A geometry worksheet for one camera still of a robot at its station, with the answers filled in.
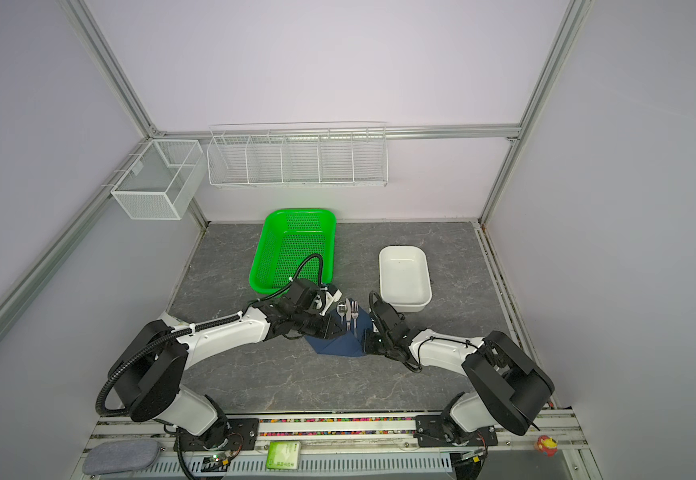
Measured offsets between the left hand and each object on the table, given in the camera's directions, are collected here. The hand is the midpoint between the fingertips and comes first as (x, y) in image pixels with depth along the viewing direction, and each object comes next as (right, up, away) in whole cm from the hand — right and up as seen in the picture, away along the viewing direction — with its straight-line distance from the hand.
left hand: (344, 335), depth 82 cm
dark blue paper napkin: (0, -4, +4) cm, 6 cm away
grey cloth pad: (-51, -24, -13) cm, 58 cm away
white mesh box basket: (-62, +47, +18) cm, 80 cm away
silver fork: (+3, +3, +13) cm, 14 cm away
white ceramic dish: (+20, +13, +20) cm, 31 cm away
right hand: (+5, -5, +6) cm, 9 cm away
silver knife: (+1, +3, +13) cm, 13 cm away
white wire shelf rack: (0, +58, +23) cm, 63 cm away
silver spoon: (-1, +4, +12) cm, 13 cm away
